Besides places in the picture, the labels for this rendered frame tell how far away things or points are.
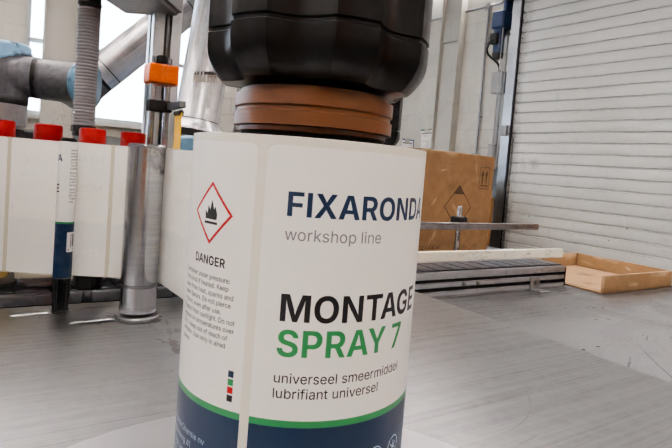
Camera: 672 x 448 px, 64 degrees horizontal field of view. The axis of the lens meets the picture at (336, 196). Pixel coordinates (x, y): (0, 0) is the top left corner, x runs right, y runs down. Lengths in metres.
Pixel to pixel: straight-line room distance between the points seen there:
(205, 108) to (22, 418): 0.75
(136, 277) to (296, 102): 0.44
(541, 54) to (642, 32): 0.93
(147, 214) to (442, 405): 0.34
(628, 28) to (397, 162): 5.18
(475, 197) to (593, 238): 3.84
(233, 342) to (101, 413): 0.25
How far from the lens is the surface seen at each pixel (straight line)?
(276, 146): 0.16
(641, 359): 0.87
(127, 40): 1.23
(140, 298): 0.60
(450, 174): 1.35
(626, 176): 5.11
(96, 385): 0.47
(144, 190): 0.59
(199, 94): 1.07
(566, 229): 5.37
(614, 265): 1.64
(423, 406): 0.45
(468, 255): 1.10
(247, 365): 0.18
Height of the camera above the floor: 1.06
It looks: 3 degrees down
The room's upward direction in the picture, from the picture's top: 4 degrees clockwise
